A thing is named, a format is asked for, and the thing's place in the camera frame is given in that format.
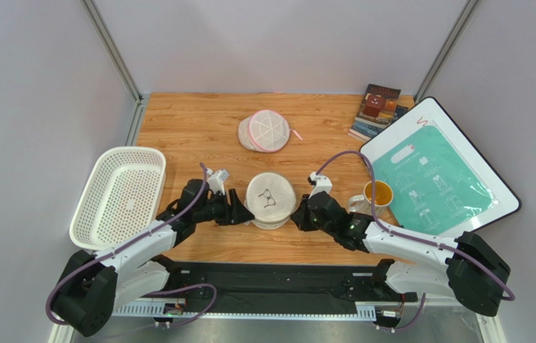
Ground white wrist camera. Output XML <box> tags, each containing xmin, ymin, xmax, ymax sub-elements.
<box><xmin>308</xmin><ymin>171</ymin><xmax>333</xmax><ymax>197</ymax></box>
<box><xmin>207</xmin><ymin>169</ymin><xmax>229</xmax><ymax>195</ymax></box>

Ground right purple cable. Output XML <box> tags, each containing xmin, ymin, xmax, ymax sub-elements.
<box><xmin>314</xmin><ymin>150</ymin><xmax>516</xmax><ymax>302</ymax></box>

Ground aluminium frame post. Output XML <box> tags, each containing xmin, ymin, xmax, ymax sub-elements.
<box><xmin>413</xmin><ymin>0</ymin><xmax>482</xmax><ymax>104</ymax></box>
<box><xmin>80</xmin><ymin>0</ymin><xmax>144</xmax><ymax>103</ymax></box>

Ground aluminium frame post right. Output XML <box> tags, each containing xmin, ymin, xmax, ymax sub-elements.
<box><xmin>413</xmin><ymin>0</ymin><xmax>482</xmax><ymax>104</ymax></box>

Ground white board with black edge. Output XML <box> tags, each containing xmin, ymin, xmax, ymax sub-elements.
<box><xmin>360</xmin><ymin>97</ymin><xmax>522</xmax><ymax>237</ymax></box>

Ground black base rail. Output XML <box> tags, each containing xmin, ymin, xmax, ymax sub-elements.
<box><xmin>166</xmin><ymin>262</ymin><xmax>401</xmax><ymax>314</ymax></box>

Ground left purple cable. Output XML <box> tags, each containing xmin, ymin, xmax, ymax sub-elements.
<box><xmin>45</xmin><ymin>162</ymin><xmax>212</xmax><ymax>327</ymax></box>

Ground beige mesh laundry bag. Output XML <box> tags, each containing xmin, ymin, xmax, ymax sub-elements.
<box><xmin>244</xmin><ymin>171</ymin><xmax>297</xmax><ymax>230</ymax></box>

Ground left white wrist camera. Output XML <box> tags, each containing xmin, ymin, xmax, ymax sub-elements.
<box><xmin>207</xmin><ymin>169</ymin><xmax>229</xmax><ymax>195</ymax></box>

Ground stack of books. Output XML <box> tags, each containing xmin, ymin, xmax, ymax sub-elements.
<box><xmin>348</xmin><ymin>84</ymin><xmax>410</xmax><ymax>142</ymax></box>

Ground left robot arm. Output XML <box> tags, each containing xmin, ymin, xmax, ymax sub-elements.
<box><xmin>45</xmin><ymin>179</ymin><xmax>254</xmax><ymax>337</ymax></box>

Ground purple cable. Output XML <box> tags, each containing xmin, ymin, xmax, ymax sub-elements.
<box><xmin>45</xmin><ymin>162</ymin><xmax>212</xmax><ymax>327</ymax></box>
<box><xmin>314</xmin><ymin>150</ymin><xmax>516</xmax><ymax>302</ymax></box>

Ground white perforated plastic basket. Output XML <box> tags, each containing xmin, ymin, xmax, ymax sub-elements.
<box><xmin>69</xmin><ymin>146</ymin><xmax>167</xmax><ymax>251</ymax></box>

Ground pink-trimmed mesh laundry bag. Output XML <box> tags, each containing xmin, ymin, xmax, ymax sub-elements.
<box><xmin>237</xmin><ymin>109</ymin><xmax>304</xmax><ymax>153</ymax></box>

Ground aluminium frame post left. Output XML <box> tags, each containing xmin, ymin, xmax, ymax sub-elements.
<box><xmin>80</xmin><ymin>0</ymin><xmax>144</xmax><ymax>103</ymax></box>

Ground white mug with yellow interior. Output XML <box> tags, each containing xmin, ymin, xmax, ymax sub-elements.
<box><xmin>347</xmin><ymin>180</ymin><xmax>394</xmax><ymax>217</ymax></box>

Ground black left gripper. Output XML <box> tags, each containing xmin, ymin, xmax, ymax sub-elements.
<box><xmin>194</xmin><ymin>188</ymin><xmax>255</xmax><ymax>226</ymax></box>

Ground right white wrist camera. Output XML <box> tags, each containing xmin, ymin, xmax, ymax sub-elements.
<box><xmin>308</xmin><ymin>171</ymin><xmax>333</xmax><ymax>197</ymax></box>

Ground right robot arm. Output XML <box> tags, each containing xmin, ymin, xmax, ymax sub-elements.
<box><xmin>291</xmin><ymin>192</ymin><xmax>515</xmax><ymax>317</ymax></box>

